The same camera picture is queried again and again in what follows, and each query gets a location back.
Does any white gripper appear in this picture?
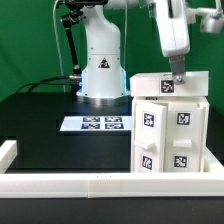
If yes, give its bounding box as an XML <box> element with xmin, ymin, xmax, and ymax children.
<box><xmin>155</xmin><ymin>0</ymin><xmax>190</xmax><ymax>84</ymax></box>

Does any small white cabinet top box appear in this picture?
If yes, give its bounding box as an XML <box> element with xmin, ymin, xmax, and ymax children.
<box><xmin>130</xmin><ymin>71</ymin><xmax>209</xmax><ymax>97</ymax></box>

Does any white cabinet body box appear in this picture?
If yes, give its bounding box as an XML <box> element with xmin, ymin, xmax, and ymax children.
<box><xmin>131</xmin><ymin>97</ymin><xmax>209</xmax><ymax>173</ymax></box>

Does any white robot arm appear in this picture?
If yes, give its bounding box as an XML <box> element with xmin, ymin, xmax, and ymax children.
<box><xmin>77</xmin><ymin>0</ymin><xmax>190</xmax><ymax>105</ymax></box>

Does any white marker sheet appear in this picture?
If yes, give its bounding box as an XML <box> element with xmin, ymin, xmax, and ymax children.
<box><xmin>60</xmin><ymin>116</ymin><xmax>132</xmax><ymax>132</ymax></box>

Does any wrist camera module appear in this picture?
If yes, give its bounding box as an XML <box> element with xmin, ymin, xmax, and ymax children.
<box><xmin>193</xmin><ymin>7</ymin><xmax>224</xmax><ymax>34</ymax></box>

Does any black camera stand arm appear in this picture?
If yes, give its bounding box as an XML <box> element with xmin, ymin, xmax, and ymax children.
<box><xmin>61</xmin><ymin>0</ymin><xmax>109</xmax><ymax>75</ymax></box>

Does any white U-shaped fence frame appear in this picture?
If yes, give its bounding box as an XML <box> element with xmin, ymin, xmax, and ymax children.
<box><xmin>0</xmin><ymin>140</ymin><xmax>224</xmax><ymax>198</ymax></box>

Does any black cable bundle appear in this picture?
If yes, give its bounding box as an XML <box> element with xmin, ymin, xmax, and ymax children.
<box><xmin>15</xmin><ymin>75</ymin><xmax>82</xmax><ymax>94</ymax></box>

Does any white hanging cable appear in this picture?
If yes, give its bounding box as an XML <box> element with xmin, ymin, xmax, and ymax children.
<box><xmin>52</xmin><ymin>0</ymin><xmax>67</xmax><ymax>94</ymax></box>

